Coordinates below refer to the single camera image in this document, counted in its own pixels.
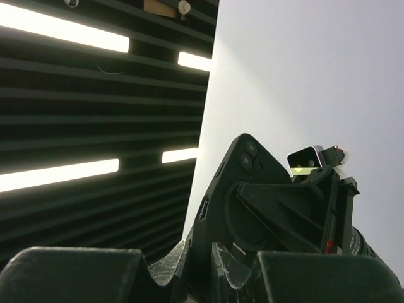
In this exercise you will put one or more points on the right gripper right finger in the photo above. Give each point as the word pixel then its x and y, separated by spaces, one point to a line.
pixel 298 277

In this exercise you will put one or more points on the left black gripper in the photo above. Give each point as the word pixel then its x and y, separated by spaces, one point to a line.
pixel 307 217

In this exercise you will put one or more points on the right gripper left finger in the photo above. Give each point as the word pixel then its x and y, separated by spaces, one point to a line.
pixel 77 274

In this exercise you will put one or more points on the phone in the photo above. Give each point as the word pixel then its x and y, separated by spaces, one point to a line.
pixel 223 218

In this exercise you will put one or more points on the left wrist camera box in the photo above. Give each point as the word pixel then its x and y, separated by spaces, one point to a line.
pixel 303 161

